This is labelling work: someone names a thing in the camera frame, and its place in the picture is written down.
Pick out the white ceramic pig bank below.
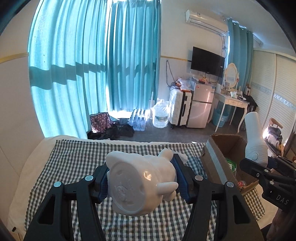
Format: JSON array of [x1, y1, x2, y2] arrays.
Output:
[[106, 148, 179, 216]]

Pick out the wooden chair with clothes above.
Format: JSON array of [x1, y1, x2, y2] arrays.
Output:
[[263, 118, 284, 156]]

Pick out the cardboard box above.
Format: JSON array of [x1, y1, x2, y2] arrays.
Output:
[[201, 134, 258, 195]]

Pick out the teal laundry basket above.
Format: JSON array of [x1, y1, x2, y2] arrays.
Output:
[[212, 109, 229, 128]]

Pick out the white dressing table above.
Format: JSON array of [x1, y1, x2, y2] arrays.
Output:
[[214, 93, 249, 133]]

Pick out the pink mini fridge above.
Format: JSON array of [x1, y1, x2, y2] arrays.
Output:
[[187, 82, 215, 128]]

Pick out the oval vanity mirror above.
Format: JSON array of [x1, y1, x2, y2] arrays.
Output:
[[223, 63, 239, 90]]

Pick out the white suitcase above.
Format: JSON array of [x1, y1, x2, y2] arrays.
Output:
[[169, 89, 192, 128]]

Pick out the polka dot bag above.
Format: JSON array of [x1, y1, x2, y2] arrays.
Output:
[[90, 113, 113, 133]]

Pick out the black bags on floor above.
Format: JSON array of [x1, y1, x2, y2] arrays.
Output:
[[87, 124, 134, 140]]

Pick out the large water jug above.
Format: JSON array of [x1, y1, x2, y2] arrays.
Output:
[[152, 99, 169, 128]]

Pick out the teal side curtain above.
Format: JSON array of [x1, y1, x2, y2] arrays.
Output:
[[227, 19, 254, 91]]

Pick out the pack of water bottles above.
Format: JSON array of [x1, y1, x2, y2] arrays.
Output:
[[128, 109, 149, 132]]

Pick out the white air conditioner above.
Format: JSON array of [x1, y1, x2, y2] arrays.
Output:
[[185, 9, 228, 36]]

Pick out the teal window curtain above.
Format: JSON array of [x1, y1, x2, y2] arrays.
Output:
[[28, 1, 162, 138]]

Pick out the black wall television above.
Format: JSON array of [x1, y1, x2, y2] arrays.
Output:
[[191, 47, 225, 77]]

